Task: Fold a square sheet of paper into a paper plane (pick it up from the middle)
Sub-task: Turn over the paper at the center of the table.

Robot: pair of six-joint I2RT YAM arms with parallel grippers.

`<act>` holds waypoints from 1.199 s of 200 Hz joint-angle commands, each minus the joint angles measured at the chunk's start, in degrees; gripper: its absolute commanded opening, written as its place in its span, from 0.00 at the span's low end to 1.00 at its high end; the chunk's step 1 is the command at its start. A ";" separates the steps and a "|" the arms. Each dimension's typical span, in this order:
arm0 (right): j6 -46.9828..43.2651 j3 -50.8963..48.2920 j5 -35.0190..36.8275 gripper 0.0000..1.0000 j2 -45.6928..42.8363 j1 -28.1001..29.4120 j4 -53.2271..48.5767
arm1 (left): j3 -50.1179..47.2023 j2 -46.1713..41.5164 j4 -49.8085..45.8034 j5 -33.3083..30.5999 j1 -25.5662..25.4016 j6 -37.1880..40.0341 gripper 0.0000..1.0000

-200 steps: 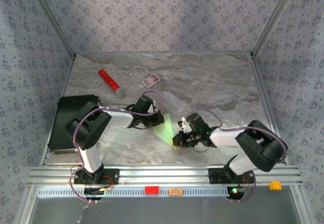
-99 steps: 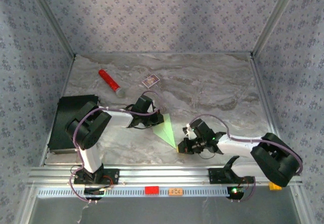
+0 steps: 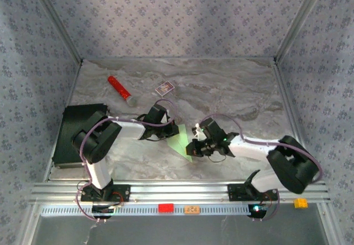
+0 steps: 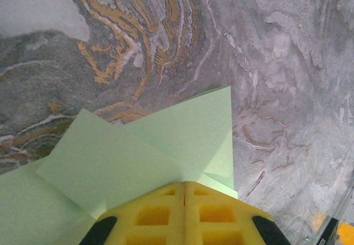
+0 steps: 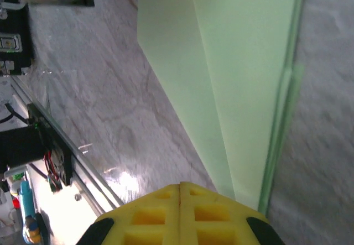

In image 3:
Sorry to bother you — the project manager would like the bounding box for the small purple card box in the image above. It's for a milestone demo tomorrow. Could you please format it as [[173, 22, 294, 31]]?
[[154, 80, 175, 97]]

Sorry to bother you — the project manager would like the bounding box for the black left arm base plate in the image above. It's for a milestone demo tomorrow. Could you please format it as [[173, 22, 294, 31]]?
[[80, 184, 131, 202]]

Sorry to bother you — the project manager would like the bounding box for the yellow toy brick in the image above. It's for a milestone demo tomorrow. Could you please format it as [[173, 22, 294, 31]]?
[[293, 197, 309, 209]]

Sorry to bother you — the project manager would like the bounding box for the slotted grey cable duct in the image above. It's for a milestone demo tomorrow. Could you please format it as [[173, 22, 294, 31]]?
[[40, 205, 251, 217]]

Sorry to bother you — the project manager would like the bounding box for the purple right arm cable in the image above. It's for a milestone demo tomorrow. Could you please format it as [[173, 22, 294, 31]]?
[[201, 113, 324, 222]]

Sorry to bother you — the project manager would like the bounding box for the light green paper sheet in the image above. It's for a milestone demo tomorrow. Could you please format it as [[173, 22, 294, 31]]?
[[166, 123, 194, 163]]

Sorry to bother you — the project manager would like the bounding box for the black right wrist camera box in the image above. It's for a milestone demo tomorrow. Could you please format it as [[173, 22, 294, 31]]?
[[192, 117, 226, 143]]

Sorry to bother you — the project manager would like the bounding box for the red block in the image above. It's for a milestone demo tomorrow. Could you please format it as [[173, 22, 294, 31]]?
[[158, 203, 175, 214]]

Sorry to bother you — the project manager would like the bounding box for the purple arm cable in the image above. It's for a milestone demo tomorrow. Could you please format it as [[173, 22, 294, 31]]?
[[201, 113, 324, 222], [76, 98, 178, 223]]

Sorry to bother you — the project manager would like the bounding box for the aluminium mounting rail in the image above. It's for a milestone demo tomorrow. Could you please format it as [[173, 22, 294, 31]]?
[[27, 180, 331, 205]]

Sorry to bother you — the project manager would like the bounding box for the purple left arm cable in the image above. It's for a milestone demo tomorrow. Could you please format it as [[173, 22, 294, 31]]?
[[76, 98, 178, 223]]

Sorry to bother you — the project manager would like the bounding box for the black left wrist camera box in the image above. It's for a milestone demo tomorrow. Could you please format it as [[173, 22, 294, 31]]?
[[146, 104, 170, 126]]

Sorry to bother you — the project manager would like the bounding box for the black case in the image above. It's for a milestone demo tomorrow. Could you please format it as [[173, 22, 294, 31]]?
[[52, 103, 111, 169]]

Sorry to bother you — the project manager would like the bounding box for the aluminium frame post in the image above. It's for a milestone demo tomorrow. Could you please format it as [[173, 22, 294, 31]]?
[[273, 0, 330, 65]]

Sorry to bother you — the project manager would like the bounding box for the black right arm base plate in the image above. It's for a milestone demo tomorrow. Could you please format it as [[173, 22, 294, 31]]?
[[227, 183, 279, 202]]

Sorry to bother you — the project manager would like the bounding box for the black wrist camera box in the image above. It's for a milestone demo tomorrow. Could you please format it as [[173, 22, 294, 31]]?
[[146, 104, 170, 126], [192, 117, 226, 143]]

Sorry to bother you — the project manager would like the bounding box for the red tube with grey cap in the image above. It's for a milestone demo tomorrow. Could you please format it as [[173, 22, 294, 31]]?
[[107, 75, 138, 108]]

